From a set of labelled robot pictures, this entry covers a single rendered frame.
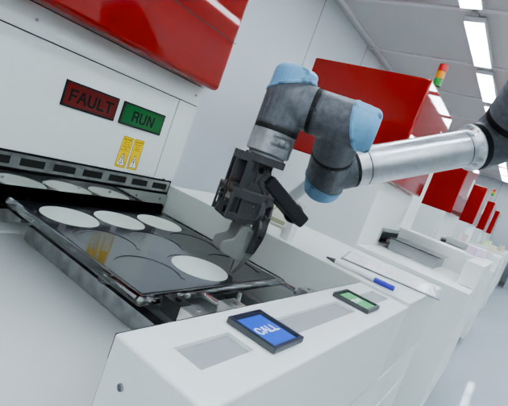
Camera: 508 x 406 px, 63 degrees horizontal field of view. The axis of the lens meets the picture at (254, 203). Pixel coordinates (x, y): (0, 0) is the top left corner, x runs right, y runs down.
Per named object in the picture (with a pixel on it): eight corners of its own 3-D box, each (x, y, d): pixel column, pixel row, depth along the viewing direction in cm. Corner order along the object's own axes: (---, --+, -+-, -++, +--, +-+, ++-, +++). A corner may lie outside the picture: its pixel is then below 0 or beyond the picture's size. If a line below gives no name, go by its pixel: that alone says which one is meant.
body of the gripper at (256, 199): (209, 209, 73) (232, 144, 71) (251, 221, 76) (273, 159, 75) (222, 221, 66) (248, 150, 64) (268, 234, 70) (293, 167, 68)
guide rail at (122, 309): (22, 239, 76) (27, 224, 76) (33, 239, 78) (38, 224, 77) (220, 404, 49) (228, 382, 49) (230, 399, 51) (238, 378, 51)
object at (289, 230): (264, 229, 90) (285, 172, 88) (272, 230, 93) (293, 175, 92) (287, 241, 87) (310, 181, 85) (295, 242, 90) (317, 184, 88)
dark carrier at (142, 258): (15, 203, 71) (16, 200, 71) (160, 216, 100) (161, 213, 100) (140, 298, 52) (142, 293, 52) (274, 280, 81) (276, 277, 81)
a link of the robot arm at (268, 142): (283, 137, 75) (306, 142, 67) (274, 161, 75) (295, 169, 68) (247, 122, 71) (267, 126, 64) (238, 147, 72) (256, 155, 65)
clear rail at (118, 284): (2, 202, 70) (4, 195, 70) (10, 203, 71) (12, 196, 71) (137, 308, 50) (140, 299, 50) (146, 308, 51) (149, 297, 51)
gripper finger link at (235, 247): (206, 267, 71) (225, 217, 70) (237, 273, 74) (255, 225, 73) (212, 275, 68) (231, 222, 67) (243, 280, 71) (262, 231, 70)
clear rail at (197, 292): (130, 304, 51) (134, 293, 51) (278, 283, 83) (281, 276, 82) (137, 308, 50) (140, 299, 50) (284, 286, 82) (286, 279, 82)
